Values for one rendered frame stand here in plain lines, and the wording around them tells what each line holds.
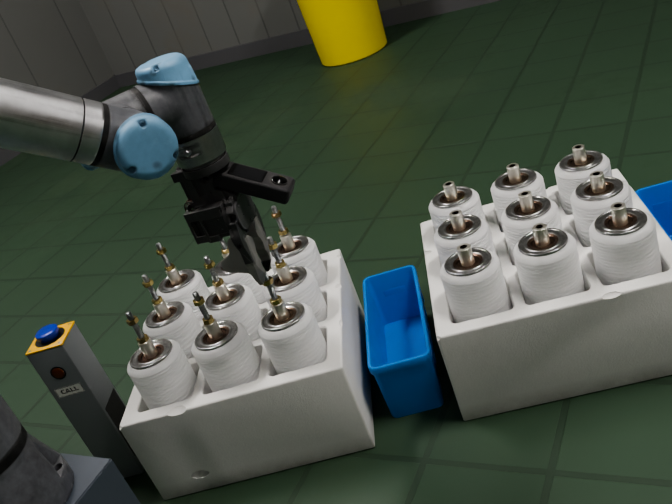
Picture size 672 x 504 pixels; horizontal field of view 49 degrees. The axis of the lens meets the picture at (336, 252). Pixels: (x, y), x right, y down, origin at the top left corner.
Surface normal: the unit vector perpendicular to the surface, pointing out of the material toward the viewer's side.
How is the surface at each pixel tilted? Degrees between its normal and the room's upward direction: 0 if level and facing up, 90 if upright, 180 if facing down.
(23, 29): 90
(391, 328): 0
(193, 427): 90
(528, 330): 90
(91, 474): 0
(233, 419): 90
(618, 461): 0
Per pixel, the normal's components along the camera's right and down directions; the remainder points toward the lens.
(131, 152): 0.51, 0.27
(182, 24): -0.39, 0.56
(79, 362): 0.95, -0.28
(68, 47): 0.87, -0.06
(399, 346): -0.32, -0.83
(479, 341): -0.04, 0.50
